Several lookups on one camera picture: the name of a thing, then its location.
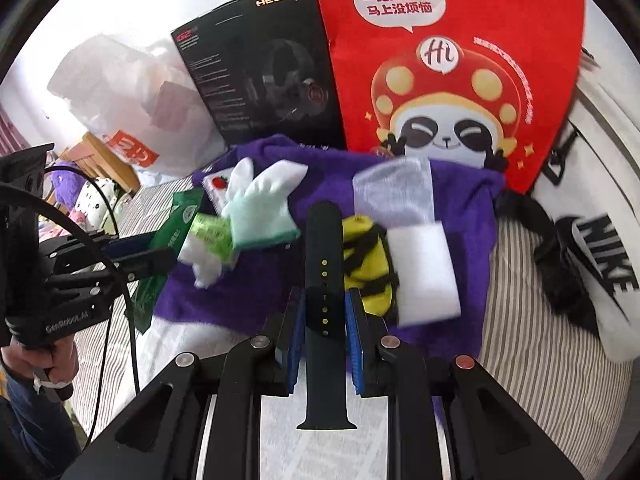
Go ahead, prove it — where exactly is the white tissue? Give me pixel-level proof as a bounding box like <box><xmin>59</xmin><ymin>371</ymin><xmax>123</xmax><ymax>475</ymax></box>
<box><xmin>178</xmin><ymin>234</ymin><xmax>238</xmax><ymax>289</ymax></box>

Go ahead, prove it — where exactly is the yellow mini Adidas bag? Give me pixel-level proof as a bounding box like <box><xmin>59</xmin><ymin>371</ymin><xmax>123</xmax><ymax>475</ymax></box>
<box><xmin>343</xmin><ymin>216</ymin><xmax>399</xmax><ymax>318</ymax></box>

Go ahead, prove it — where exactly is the green wipe packet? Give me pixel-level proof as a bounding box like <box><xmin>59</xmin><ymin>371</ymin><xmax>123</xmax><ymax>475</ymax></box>
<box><xmin>132</xmin><ymin>188</ymin><xmax>204</xmax><ymax>334</ymax></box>

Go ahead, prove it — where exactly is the green tissue pack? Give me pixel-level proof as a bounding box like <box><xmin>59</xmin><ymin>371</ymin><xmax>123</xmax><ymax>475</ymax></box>
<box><xmin>190</xmin><ymin>212</ymin><xmax>234</xmax><ymax>262</ymax></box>

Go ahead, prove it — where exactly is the black watch strap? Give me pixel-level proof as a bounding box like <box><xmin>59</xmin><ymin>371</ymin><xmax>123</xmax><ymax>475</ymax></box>
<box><xmin>296</xmin><ymin>199</ymin><xmax>357</xmax><ymax>432</ymax></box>

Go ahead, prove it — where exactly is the white sponge block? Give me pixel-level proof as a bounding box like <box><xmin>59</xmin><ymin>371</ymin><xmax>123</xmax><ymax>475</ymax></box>
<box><xmin>387</xmin><ymin>222</ymin><xmax>461</xmax><ymax>328</ymax></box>

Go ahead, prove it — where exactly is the white tomato sachet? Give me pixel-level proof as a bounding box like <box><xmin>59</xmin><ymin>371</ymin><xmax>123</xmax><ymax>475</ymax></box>
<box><xmin>202</xmin><ymin>167</ymin><xmax>233</xmax><ymax>216</ymax></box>

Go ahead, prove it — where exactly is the white glove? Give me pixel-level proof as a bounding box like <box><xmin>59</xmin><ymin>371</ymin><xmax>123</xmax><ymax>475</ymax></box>
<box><xmin>221</xmin><ymin>157</ymin><xmax>308</xmax><ymax>252</ymax></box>

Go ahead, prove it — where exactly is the left hand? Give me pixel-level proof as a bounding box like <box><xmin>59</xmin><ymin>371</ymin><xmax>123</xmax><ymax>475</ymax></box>
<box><xmin>1</xmin><ymin>335</ymin><xmax>79</xmax><ymax>384</ymax></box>

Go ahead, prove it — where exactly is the purple towel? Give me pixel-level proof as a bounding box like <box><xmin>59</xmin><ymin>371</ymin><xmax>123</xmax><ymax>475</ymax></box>
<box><xmin>154</xmin><ymin>134</ymin><xmax>504</xmax><ymax>359</ymax></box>

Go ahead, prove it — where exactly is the wooden furniture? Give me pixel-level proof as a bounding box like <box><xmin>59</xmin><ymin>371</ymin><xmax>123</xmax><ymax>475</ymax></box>
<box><xmin>60</xmin><ymin>132</ymin><xmax>141</xmax><ymax>193</ymax></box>

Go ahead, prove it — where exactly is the newspaper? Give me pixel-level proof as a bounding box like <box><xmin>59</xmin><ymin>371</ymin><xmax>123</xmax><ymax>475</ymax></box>
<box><xmin>259</xmin><ymin>389</ymin><xmax>387</xmax><ymax>479</ymax></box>

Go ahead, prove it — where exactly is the translucent organza pouch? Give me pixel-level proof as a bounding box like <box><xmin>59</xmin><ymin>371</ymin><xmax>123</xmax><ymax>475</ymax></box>
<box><xmin>352</xmin><ymin>157</ymin><xmax>435</xmax><ymax>229</ymax></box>

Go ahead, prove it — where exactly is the white Miniso plastic bag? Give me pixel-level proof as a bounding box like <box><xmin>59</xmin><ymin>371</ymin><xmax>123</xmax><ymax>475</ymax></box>
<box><xmin>48</xmin><ymin>35</ymin><xmax>226</xmax><ymax>178</ymax></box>

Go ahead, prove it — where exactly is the black headset box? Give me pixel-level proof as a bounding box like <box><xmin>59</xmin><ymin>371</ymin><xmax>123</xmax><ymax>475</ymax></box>
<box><xmin>171</xmin><ymin>0</ymin><xmax>346</xmax><ymax>150</ymax></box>

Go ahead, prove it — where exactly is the white Nike bag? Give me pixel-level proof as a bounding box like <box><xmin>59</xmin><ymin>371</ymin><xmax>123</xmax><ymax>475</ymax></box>
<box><xmin>494</xmin><ymin>46</ymin><xmax>640</xmax><ymax>365</ymax></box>

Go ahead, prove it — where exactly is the red panda paper bag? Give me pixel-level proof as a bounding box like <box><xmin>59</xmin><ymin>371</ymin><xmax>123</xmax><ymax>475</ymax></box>
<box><xmin>319</xmin><ymin>0</ymin><xmax>586</xmax><ymax>193</ymax></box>

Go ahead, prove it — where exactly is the black cable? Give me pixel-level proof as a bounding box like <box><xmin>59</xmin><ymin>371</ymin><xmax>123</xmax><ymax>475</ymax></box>
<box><xmin>0</xmin><ymin>164</ymin><xmax>141</xmax><ymax>449</ymax></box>

